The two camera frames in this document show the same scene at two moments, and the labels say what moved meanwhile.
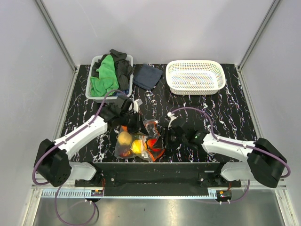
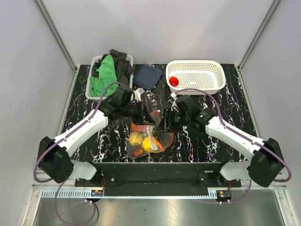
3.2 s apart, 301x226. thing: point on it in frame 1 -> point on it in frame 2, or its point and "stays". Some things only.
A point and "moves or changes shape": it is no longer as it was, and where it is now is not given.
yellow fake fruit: [124, 138] -> [135, 139]
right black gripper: [167, 145] -> [164, 125]
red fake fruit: [151, 142] -> [173, 81]
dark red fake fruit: [125, 154] -> [138, 152]
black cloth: [123, 69] stays
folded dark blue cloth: [146, 76] stays
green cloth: [107, 81] stays
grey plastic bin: [112, 99] stays
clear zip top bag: [130, 145] moves or changes shape
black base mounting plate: [157, 179] stays
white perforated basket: [195, 77] stays
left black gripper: [139, 126] -> [144, 114]
